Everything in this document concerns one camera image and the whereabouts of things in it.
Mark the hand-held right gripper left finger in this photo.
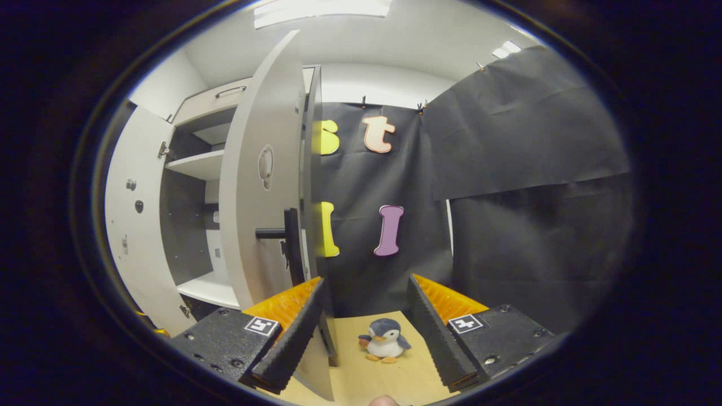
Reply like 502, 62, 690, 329
171, 275, 328, 395

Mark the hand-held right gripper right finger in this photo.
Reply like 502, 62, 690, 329
406, 275, 567, 394

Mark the white and grey cabinet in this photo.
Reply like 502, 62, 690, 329
160, 65, 323, 316

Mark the white cabinet drawer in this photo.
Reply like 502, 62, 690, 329
172, 78, 253, 126

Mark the penguin plush toy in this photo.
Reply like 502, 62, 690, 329
358, 318, 412, 364

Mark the black backdrop cloth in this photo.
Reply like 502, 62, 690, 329
313, 45, 641, 333

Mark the large ceiling light panel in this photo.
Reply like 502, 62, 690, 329
254, 0, 393, 29

